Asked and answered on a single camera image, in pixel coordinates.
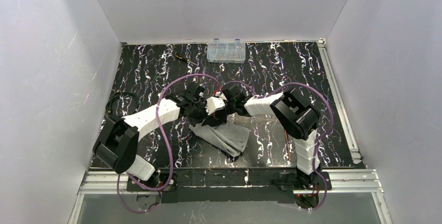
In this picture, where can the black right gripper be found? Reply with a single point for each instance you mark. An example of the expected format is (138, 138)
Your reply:
(235, 99)

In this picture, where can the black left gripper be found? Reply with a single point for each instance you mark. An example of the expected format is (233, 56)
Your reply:
(199, 112)

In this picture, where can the grey cloth napkin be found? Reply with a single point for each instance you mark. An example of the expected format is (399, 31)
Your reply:
(230, 137)

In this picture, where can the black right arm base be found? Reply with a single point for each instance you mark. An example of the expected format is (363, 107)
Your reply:
(295, 179)

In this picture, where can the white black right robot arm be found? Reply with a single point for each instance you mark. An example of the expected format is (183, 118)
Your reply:
(296, 114)

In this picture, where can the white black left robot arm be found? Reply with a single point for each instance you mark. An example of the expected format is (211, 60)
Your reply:
(117, 143)

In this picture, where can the clear plastic compartment box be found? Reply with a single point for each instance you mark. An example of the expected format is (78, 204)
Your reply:
(226, 52)

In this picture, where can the black copper spoon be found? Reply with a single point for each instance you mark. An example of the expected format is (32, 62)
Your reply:
(287, 140)

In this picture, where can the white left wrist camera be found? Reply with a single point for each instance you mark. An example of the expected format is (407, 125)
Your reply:
(214, 104)

